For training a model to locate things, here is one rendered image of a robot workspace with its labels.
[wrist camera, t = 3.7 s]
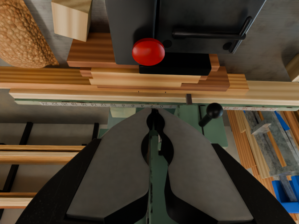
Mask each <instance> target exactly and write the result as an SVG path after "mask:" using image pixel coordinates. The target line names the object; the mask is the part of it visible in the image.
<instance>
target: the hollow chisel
mask: <svg viewBox="0 0 299 224"><path fill-rule="evenodd" d="M186 104H192V98H191V94H186Z"/></svg>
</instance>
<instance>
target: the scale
mask: <svg viewBox="0 0 299 224"><path fill-rule="evenodd" d="M39 103H40V104H41V105H47V106H84V107H121V108H147V107H149V108H174V109H176V107H177V105H156V104H104V103H68V102H39ZM222 107H223V109H224V110H248V111H275V110H277V109H278V108H263V107H227V106H222Z"/></svg>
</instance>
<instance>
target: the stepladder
mask: <svg viewBox="0 0 299 224"><path fill-rule="evenodd" d="M243 113H244V115H245V117H246V120H247V122H248V124H249V126H250V128H251V130H250V132H251V135H254V137H255V139H256V141H257V143H258V145H259V148H260V150H261V152H262V154H263V157H264V159H265V161H266V163H267V165H268V168H269V170H270V171H269V175H270V176H272V177H273V178H274V181H272V185H273V188H274V192H275V195H276V199H277V200H278V201H279V202H280V204H281V205H282V206H283V207H284V208H285V209H286V211H287V212H288V213H299V151H298V149H297V147H296V145H295V143H294V141H293V138H292V136H291V134H290V132H289V130H290V128H289V127H288V125H287V124H286V123H285V121H284V120H283V118H282V116H281V114H280V112H279V111H261V113H262V115H263V117H264V120H263V121H261V119H260V117H259V115H258V112H257V111H248V110H243ZM269 131H270V132H271V134H272V136H273V138H274V140H275V142H276V144H277V146H278V148H279V150H280V152H281V154H282V156H283V158H284V160H285V162H286V164H287V166H284V167H282V166H281V163H280V161H279V159H278V157H277V155H276V152H275V150H274V148H273V146H272V143H271V141H270V139H269V137H268V134H267V132H269ZM289 175H292V176H291V179H292V180H288V179H287V176H289Z"/></svg>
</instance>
